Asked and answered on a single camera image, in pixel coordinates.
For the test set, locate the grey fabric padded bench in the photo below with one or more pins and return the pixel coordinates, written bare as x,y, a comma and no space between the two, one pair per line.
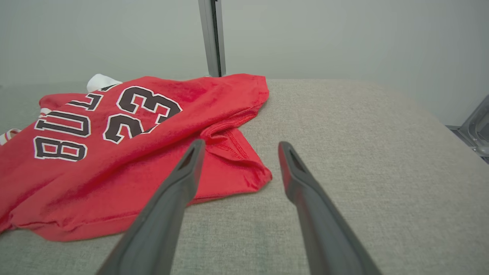
363,152

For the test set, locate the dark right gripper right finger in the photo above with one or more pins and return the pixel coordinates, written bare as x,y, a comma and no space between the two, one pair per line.
321,229

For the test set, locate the grey metal frame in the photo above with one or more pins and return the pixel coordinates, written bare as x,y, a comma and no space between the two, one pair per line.
477,130

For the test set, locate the grey partition post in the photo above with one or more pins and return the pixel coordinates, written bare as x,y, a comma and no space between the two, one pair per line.
212,34

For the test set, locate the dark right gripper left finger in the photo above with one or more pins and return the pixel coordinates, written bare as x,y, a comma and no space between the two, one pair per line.
164,214

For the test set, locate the red and white Bulls jersey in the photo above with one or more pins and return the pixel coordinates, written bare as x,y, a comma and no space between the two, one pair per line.
95,183

